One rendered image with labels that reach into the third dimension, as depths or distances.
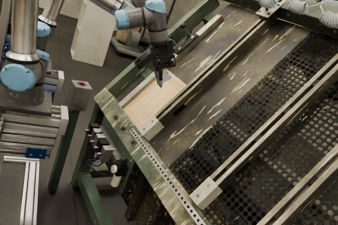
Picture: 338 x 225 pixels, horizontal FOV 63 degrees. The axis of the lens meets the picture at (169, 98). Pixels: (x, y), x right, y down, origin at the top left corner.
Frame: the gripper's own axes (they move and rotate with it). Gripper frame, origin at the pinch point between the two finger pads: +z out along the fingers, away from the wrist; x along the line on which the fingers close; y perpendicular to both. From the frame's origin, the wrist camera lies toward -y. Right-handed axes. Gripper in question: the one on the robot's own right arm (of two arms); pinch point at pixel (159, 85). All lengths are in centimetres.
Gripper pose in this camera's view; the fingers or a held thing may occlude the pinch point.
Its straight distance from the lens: 121.1
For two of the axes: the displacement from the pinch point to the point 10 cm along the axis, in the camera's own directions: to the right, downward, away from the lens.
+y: 9.3, -2.4, 2.7
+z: 0.8, 8.6, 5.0
